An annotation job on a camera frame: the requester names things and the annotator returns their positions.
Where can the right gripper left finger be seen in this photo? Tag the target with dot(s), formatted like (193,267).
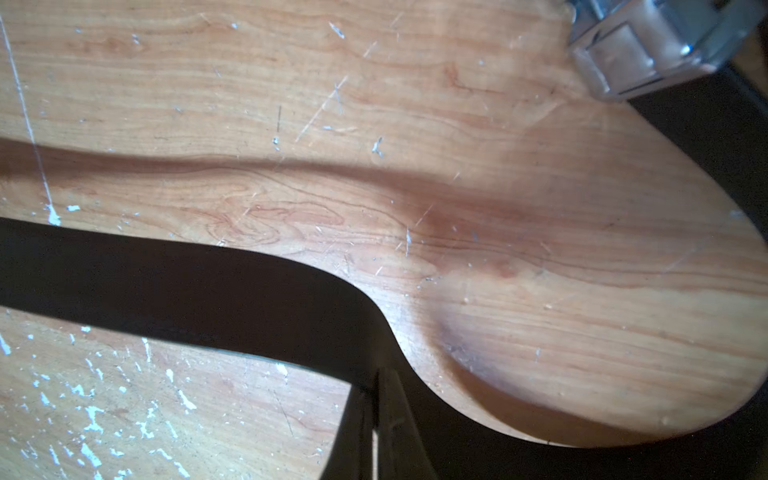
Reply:
(351,457)

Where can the grey plastic storage box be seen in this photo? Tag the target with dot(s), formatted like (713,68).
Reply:
(626,49)

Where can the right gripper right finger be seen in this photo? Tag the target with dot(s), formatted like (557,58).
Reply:
(400,452)

